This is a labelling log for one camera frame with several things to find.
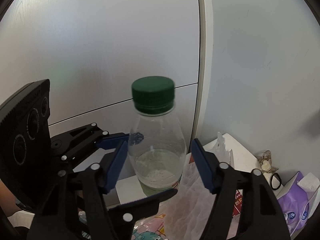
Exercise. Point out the brown cardboard box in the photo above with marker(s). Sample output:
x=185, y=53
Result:
x=238, y=203

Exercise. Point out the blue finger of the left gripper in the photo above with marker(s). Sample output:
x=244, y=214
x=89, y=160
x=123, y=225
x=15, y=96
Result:
x=80, y=143
x=118, y=222

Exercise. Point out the pink cartoon snack bag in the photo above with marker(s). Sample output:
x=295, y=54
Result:
x=154, y=229

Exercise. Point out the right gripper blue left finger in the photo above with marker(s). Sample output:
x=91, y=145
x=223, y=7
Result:
x=77, y=198

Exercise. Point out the purple tissue pack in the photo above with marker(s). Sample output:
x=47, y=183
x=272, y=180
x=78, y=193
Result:
x=298, y=200

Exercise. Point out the white corner trim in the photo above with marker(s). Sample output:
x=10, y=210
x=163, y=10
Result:
x=206, y=19

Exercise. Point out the clear plastic bag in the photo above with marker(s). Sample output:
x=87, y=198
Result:
x=187, y=212

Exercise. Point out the person's left hand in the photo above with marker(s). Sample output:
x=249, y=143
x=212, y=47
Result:
x=7, y=201

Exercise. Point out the keys with keychain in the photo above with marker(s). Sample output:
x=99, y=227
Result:
x=265, y=161

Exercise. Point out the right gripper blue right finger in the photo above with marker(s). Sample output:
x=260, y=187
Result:
x=261, y=216

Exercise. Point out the white nightstand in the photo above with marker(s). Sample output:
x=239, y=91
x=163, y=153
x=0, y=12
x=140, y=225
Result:
x=261, y=215

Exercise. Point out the green cap plastic bottle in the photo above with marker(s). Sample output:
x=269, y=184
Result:
x=157, y=148

